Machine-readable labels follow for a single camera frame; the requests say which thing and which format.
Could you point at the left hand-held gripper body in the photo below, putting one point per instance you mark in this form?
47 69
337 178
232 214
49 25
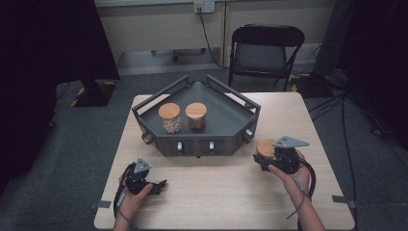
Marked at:
138 181

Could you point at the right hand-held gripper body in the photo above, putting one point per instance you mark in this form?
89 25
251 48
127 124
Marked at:
287 159

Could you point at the glass jar of reddish bits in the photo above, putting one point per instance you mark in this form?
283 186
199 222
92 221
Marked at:
265 148

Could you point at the dark grey corner shelf rack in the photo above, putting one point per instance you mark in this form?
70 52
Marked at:
221 109

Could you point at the glass jar of pale balls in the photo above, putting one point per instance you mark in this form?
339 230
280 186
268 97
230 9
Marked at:
169 111

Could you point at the glass jar of brown nuts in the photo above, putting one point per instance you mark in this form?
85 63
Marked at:
196 111

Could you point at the person's left hand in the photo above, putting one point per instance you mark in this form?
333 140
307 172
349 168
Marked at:
131 205

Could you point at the person's right hand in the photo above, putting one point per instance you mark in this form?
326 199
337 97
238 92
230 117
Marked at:
300 183

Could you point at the grey tape tab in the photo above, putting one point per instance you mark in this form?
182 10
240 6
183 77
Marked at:
344 199
101 204

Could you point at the black stand base, yellow tape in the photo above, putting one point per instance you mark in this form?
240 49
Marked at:
312 85
96 94

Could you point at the black folding chair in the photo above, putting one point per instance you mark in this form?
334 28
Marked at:
264 56

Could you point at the grey curtain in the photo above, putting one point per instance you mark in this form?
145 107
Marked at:
330 35

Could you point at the narrow black curtain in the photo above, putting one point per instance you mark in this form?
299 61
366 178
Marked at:
378 64

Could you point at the wide black curtain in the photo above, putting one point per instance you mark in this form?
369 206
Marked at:
48 64

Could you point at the white wall socket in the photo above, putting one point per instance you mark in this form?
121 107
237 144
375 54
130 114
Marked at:
205 6

